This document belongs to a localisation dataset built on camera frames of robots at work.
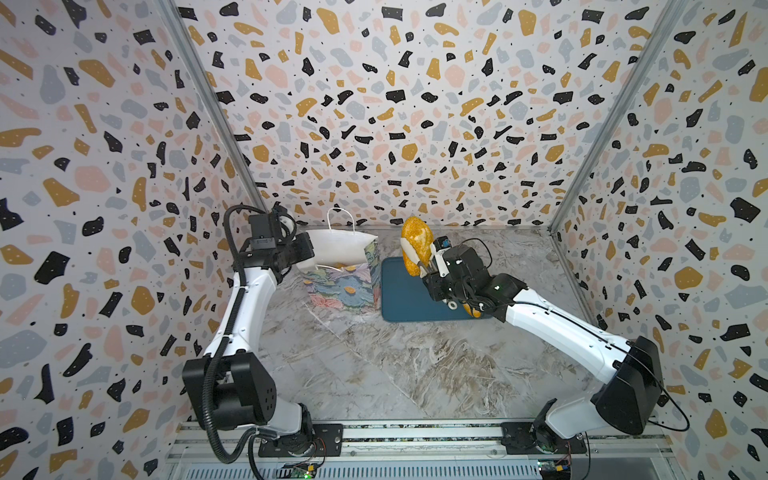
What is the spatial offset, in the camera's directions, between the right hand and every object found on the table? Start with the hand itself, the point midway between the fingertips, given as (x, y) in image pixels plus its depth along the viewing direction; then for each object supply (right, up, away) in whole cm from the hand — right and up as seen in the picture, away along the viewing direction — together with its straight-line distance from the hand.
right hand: (424, 272), depth 78 cm
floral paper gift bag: (-21, -1, +2) cm, 21 cm away
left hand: (-31, +9, +3) cm, 33 cm away
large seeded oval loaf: (-1, +10, +5) cm, 12 cm away
